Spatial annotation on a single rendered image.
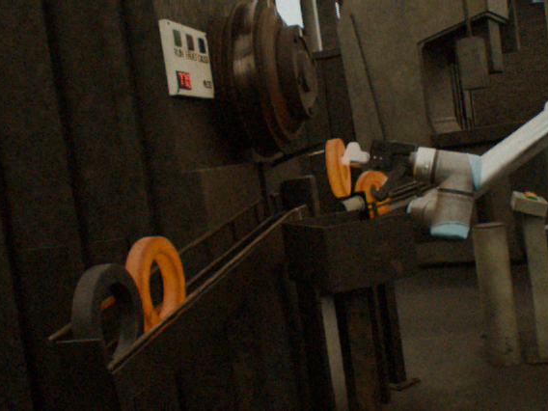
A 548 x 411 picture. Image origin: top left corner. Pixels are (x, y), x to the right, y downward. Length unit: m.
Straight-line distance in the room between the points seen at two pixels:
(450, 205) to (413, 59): 3.02
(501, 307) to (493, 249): 0.21
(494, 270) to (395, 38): 2.46
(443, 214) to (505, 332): 1.01
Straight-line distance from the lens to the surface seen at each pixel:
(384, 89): 4.82
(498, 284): 2.69
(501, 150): 2.04
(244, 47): 1.95
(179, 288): 1.36
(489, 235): 2.66
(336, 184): 1.82
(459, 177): 1.81
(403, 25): 4.80
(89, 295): 1.07
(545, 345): 2.81
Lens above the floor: 0.87
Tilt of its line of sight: 4 degrees down
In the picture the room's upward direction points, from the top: 8 degrees counter-clockwise
